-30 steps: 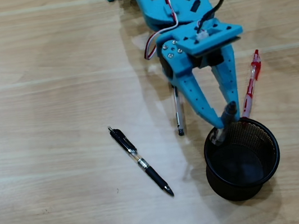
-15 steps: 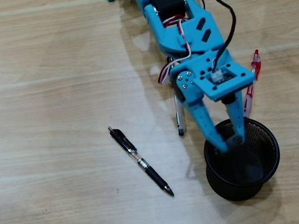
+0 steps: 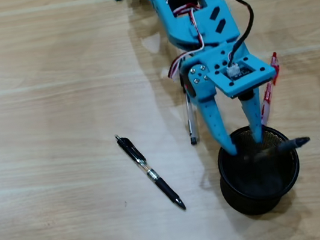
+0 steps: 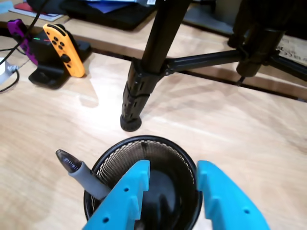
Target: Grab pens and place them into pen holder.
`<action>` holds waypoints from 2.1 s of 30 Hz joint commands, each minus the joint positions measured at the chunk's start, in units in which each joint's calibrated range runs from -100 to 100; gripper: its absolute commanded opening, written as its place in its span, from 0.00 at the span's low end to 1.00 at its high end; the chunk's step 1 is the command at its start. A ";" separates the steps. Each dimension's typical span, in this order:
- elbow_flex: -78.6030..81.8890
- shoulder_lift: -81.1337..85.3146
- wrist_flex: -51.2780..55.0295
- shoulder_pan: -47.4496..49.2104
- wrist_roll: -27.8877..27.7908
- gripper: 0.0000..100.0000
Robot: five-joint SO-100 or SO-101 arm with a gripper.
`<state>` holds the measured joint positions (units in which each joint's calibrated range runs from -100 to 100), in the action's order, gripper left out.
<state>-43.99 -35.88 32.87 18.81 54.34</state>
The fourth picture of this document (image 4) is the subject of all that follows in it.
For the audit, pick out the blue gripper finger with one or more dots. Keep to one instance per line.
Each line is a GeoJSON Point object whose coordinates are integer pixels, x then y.
{"type": "Point", "coordinates": [120, 206]}
{"type": "Point", "coordinates": [227, 206]}

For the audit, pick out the smoky pen with grey grip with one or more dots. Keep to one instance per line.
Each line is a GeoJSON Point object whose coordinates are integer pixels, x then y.
{"type": "Point", "coordinates": [88, 179]}

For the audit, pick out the black mesh pen holder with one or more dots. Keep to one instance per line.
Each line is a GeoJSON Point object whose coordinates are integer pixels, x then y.
{"type": "Point", "coordinates": [168, 153]}

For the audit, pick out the black controller charging dock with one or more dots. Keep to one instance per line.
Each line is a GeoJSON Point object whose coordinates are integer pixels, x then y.
{"type": "Point", "coordinates": [48, 79]}

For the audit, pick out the orange game controller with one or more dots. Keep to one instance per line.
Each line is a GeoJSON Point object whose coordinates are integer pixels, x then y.
{"type": "Point", "coordinates": [64, 48]}

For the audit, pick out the grey tray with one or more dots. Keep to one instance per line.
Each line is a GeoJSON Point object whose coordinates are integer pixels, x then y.
{"type": "Point", "coordinates": [208, 21]}

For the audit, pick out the blue paper stack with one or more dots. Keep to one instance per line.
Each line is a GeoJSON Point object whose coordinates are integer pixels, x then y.
{"type": "Point", "coordinates": [108, 7]}

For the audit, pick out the purple game controller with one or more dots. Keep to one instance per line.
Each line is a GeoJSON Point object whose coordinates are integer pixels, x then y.
{"type": "Point", "coordinates": [16, 27]}

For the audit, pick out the red notebook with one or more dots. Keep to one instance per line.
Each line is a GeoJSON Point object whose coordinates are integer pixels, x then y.
{"type": "Point", "coordinates": [24, 8]}

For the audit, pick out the light blue tag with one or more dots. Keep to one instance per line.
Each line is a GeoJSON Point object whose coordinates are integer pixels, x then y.
{"type": "Point", "coordinates": [4, 7]}

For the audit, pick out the black camera tripod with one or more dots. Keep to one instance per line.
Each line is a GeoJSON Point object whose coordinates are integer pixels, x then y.
{"type": "Point", "coordinates": [139, 91]}

